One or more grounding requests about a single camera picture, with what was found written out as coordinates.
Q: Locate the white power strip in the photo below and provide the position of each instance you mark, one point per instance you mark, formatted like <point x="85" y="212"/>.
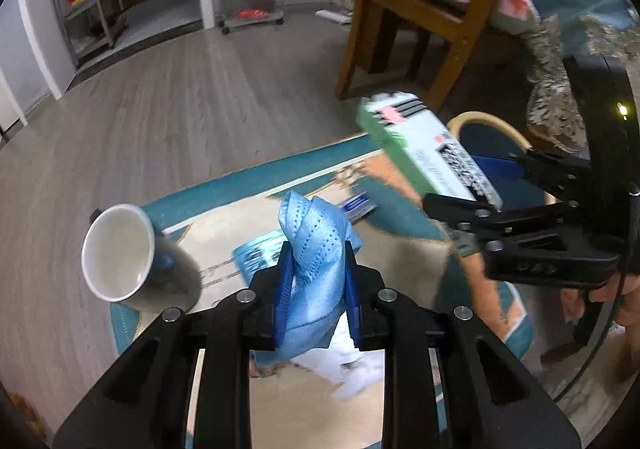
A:
<point x="335" y="16"/>

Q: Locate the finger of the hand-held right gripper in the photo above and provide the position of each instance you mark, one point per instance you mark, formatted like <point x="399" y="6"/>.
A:
<point x="500" y="168"/>
<point x="470" y="214"/>

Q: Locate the black mug white inside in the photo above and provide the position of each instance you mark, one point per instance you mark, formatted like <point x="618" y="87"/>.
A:
<point x="120" y="254"/>

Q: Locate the teal lace tablecloth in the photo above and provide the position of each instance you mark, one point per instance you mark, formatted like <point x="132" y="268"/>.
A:
<point x="550" y="79"/>

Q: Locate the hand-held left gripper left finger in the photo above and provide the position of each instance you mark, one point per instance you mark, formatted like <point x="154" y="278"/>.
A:
<point x="284" y="281"/>

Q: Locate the blue face mask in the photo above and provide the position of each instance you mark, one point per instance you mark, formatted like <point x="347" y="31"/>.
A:
<point x="312" y="269"/>

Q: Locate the green box black stripes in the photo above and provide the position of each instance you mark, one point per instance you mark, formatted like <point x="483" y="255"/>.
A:
<point x="425" y="144"/>

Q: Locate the orange slippers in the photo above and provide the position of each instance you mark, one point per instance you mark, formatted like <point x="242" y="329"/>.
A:
<point x="252" y="13"/>

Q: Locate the pink cloth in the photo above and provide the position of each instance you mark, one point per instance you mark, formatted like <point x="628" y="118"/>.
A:
<point x="515" y="4"/>

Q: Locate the white packet blue label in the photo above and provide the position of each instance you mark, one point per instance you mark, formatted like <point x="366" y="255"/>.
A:
<point x="357" y="206"/>

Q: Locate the teal striped packet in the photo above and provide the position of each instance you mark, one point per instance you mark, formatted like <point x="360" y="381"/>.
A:
<point x="255" y="254"/>

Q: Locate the teal orange printed mat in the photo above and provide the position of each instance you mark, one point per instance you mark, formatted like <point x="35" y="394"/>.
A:
<point x="225" y="209"/>

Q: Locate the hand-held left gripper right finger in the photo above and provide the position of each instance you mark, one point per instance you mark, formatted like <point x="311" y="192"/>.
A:
<point x="351" y="289"/>

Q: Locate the wooden chair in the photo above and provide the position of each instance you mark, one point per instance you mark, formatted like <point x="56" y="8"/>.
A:
<point x="450" y="29"/>

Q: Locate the person's right hand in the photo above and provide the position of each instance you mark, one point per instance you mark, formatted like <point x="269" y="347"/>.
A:
<point x="625" y="314"/>

